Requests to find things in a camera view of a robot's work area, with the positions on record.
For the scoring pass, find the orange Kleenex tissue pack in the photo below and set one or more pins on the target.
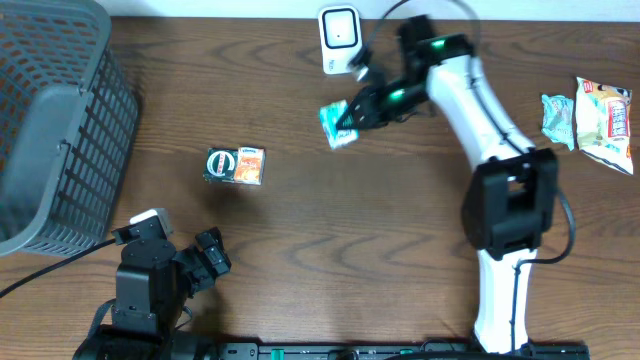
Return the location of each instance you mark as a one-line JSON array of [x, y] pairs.
[[250, 166]]

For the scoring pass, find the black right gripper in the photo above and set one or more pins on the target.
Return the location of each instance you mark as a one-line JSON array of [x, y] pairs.
[[368, 113]]

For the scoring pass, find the teal Kleenex tissue pack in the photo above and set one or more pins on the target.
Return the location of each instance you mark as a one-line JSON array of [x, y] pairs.
[[329, 116]]

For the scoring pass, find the yellow wet wipes pack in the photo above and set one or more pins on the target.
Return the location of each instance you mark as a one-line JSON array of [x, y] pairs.
[[603, 130]]

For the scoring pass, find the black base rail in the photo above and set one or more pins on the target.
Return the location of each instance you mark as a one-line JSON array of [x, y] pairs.
[[429, 350]]

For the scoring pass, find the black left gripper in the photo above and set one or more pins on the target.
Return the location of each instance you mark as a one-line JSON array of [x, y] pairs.
[[203, 258]]

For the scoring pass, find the white barcode scanner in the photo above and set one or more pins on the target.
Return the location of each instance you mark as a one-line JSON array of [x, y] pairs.
[[340, 37]]

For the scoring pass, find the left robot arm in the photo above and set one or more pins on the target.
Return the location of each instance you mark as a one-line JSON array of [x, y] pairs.
[[153, 282]]

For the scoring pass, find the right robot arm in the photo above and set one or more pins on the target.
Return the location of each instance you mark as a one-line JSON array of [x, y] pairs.
[[510, 200]]

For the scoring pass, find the grey plastic mesh basket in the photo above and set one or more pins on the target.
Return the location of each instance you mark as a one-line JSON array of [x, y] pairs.
[[69, 119]]

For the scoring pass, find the green Zam-Buk box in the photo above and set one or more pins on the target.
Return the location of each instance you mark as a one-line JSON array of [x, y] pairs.
[[220, 165]]

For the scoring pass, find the light green tissue pack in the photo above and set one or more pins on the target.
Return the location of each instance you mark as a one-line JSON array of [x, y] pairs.
[[557, 122]]

